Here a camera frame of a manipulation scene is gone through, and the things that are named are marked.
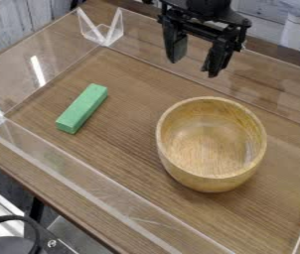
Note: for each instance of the brown wooden bowl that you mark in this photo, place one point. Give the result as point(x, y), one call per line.
point(211, 143)

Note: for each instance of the green rectangular block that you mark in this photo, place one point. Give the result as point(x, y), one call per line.
point(85, 105)

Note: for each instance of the black table leg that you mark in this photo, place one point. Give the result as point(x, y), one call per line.
point(37, 210)

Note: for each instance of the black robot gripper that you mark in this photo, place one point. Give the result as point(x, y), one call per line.
point(211, 20)

